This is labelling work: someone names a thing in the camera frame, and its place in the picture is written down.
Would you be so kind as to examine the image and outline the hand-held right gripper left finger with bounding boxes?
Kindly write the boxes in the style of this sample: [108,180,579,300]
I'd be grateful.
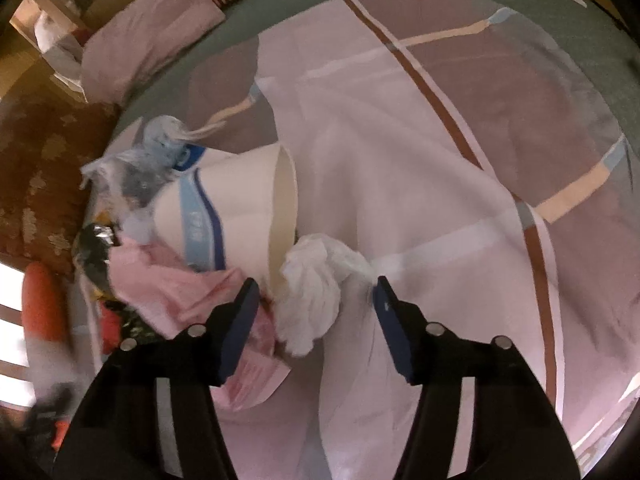
[52,277,261,480]

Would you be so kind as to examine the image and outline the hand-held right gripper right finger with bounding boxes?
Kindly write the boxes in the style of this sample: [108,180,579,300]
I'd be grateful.
[372,276,583,480]

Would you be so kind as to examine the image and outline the white tissue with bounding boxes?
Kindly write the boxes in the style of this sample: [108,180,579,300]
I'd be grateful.
[274,234,373,358]

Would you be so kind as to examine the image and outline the pink plastic bag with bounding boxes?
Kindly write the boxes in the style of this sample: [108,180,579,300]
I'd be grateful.
[107,237,251,338]

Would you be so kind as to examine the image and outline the white paper cup blue band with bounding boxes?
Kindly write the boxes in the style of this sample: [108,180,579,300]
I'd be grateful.
[152,144,299,301]

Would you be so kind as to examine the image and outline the pink printed packet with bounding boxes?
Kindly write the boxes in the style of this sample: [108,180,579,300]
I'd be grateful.
[210,305,293,412]

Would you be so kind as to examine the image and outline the orange stool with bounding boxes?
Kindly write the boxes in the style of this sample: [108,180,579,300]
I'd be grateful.
[22,261,68,353]

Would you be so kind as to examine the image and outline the pink patchwork quilt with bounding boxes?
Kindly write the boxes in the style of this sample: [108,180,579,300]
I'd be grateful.
[80,0,632,480]

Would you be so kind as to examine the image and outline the silver foil packaging bag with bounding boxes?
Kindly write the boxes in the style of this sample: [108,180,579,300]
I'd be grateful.
[72,222,151,346]

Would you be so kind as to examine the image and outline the clear blue-print plastic wrapper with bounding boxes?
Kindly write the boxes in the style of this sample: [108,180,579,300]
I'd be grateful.
[80,115,221,226]

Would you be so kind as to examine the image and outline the brown floral rug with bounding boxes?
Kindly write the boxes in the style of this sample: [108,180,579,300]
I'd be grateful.
[0,95,126,276]

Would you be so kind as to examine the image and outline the pink pillow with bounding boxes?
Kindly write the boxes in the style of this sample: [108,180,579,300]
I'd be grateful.
[80,0,227,106]

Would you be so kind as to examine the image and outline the green bed sheet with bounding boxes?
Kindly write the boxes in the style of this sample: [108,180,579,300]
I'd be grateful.
[107,0,628,171]

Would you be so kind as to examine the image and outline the white cloth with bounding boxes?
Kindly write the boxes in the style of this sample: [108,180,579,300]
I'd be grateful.
[34,10,87,92]

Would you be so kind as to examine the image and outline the wooden bedside cabinet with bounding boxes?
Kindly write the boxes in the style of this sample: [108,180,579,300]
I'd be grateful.
[10,0,93,66]

